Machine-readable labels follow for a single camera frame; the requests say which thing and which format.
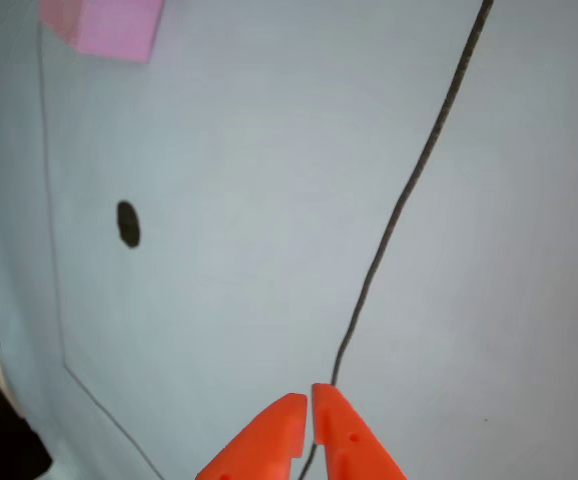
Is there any pink foam block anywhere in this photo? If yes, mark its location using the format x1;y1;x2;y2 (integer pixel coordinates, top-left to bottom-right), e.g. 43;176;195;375
37;0;164;64

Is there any white paper sheet with lines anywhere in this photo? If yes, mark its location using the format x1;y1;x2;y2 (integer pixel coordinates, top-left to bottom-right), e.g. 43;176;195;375
0;0;578;480

